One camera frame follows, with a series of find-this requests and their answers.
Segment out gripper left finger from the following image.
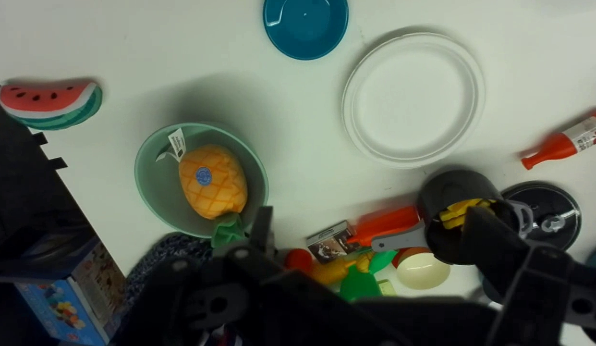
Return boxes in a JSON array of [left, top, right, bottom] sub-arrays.
[[118, 206, 298, 346]]

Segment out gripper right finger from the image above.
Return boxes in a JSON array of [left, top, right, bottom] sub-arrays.
[[463, 206, 596, 346]]

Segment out light green bowl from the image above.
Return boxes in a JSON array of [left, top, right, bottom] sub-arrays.
[[134, 123, 269, 239]]

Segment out blue bowl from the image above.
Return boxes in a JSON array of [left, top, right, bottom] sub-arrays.
[[263, 0, 349, 61]]

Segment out dark knitted cloth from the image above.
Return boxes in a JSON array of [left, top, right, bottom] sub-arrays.
[[125, 234, 217, 308]]

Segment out dark toy pot lid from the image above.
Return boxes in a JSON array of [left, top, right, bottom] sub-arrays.
[[500, 181, 583, 251]]

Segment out yellow toy fries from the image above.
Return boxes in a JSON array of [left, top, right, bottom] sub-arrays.
[[439, 198, 496, 230]]

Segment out plush pineapple toy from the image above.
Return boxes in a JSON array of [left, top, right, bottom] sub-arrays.
[[156, 128, 248, 248]]

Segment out red toy ball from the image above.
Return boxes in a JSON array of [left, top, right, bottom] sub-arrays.
[[284, 248, 314, 274]]

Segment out cream toy egg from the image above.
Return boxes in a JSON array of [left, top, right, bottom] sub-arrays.
[[396, 252, 451, 290]]

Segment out blue printed cardboard box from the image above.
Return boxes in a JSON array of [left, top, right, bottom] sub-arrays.
[[14, 235, 128, 346]]

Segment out black toy pot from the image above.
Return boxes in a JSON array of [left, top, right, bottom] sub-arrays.
[[372, 169, 534, 265]]

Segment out orange toy bottle with label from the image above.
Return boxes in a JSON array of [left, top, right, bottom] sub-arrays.
[[521, 111, 596, 170]]

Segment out yellow toy food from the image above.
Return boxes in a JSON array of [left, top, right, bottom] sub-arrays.
[[310, 254, 375, 285]]

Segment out small printed toy box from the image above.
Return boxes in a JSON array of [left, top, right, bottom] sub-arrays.
[[306, 221, 358, 264]]

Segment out plain orange toy bottle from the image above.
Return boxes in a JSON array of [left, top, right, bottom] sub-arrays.
[[347, 206, 421, 247]]

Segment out green toy food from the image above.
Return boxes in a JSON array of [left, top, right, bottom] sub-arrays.
[[340, 250, 398, 302]]

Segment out white paper plate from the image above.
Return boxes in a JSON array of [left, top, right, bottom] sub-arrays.
[[342, 32, 486, 169]]

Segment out watermelon slice toy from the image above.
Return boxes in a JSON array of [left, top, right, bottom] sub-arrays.
[[0, 82, 103, 131]]

